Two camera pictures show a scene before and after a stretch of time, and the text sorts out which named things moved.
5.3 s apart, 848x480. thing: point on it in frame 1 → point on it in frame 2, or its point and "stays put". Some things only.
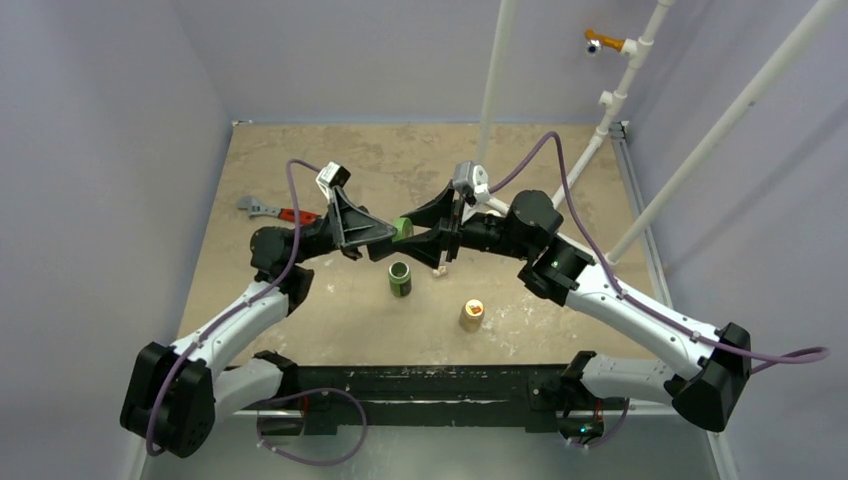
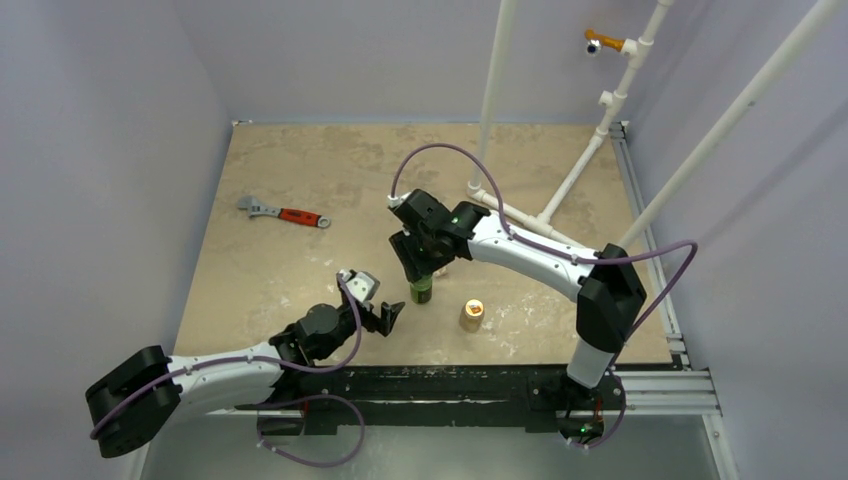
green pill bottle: [400, 281] → [421, 289]
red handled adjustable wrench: [255, 208] stays put
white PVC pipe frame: [611, 99] stays put
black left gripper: [349, 226] → [380, 323]
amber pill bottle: [472, 315] stays put
